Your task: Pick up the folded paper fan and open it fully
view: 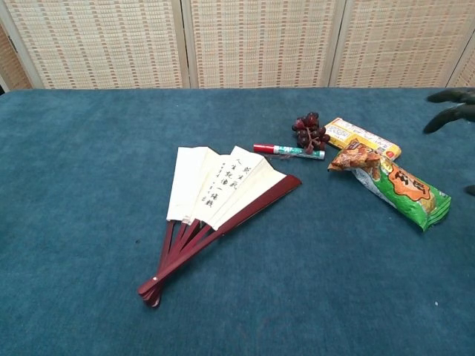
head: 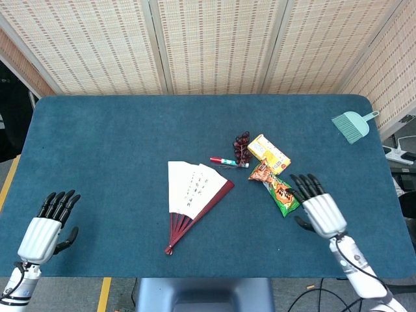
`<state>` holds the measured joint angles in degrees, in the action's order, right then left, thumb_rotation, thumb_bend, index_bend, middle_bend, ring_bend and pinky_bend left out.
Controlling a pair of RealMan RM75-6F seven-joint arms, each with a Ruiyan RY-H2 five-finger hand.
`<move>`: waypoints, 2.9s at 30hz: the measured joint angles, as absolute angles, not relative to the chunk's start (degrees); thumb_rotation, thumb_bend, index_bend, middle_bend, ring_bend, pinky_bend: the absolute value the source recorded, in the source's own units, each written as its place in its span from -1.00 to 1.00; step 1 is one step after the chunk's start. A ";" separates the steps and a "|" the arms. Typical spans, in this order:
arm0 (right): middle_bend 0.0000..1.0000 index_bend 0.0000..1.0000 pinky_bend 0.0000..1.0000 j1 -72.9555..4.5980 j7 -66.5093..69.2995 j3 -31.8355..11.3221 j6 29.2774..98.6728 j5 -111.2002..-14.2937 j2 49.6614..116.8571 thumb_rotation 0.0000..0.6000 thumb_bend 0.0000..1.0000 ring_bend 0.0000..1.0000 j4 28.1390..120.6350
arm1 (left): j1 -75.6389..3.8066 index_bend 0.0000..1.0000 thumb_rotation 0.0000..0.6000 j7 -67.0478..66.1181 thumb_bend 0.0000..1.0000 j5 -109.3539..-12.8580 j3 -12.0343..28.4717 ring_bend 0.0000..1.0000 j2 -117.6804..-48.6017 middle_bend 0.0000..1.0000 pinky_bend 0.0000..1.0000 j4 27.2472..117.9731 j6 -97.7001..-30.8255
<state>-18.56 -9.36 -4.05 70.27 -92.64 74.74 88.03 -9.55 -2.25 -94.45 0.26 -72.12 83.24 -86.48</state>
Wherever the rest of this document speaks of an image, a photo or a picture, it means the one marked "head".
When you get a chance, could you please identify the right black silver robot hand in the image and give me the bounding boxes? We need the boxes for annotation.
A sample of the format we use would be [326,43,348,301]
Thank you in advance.
[289,174,348,240]

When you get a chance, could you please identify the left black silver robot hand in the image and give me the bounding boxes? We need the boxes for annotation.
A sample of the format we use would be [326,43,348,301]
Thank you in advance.
[16,190,81,265]

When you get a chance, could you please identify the paper folding fan red ribs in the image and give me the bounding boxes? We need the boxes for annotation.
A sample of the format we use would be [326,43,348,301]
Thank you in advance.
[164,161,235,256]

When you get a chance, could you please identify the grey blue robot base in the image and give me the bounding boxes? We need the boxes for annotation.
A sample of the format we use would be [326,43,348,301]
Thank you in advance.
[135,278,277,312]

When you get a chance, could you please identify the green orange snack bag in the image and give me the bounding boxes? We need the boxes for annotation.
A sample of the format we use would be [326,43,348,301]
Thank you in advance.
[248,159,302,218]

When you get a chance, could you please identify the yellow snack box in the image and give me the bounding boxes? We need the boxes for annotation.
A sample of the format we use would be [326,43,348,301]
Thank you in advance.
[246,133,292,175]

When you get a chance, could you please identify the teal mini brush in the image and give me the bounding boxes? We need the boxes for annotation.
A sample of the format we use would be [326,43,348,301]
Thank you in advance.
[331,111,360,145]

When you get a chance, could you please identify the white power strip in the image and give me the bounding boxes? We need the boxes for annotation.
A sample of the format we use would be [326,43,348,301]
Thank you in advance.
[382,144,416,166]

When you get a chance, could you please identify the teal small dustpan brush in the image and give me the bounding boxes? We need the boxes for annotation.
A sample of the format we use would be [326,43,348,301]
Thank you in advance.
[349,110,380,145]

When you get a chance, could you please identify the dark red grape bunch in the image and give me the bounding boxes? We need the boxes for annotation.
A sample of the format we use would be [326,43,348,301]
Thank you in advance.
[232,131,253,165]

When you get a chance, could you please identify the red capped marker pen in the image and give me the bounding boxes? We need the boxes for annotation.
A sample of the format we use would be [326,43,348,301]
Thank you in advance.
[209,156,250,169]

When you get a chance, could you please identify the blue felt table cloth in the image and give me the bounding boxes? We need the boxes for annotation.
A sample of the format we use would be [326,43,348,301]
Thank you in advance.
[0,94,416,280]

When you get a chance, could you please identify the black equipment stand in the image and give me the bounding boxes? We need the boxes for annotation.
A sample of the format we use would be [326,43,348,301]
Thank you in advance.
[0,60,38,163]

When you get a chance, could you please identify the bamboo folding screen panel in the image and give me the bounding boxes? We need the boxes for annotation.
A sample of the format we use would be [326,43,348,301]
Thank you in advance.
[149,0,289,96]
[261,0,406,96]
[0,27,58,98]
[0,0,165,97]
[339,0,416,140]

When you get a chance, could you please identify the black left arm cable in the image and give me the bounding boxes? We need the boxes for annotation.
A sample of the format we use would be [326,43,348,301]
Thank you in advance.
[0,261,26,302]

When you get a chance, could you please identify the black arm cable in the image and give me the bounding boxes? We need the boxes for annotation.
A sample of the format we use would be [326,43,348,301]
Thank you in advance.
[0,261,26,302]
[334,236,393,295]

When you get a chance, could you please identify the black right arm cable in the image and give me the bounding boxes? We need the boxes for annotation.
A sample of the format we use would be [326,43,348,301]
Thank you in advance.
[334,236,393,295]

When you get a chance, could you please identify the black floor cable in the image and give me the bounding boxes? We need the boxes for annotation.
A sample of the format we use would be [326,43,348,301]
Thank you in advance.
[287,278,363,312]

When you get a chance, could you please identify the white power cable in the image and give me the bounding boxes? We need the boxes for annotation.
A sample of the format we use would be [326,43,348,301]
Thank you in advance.
[396,135,416,151]

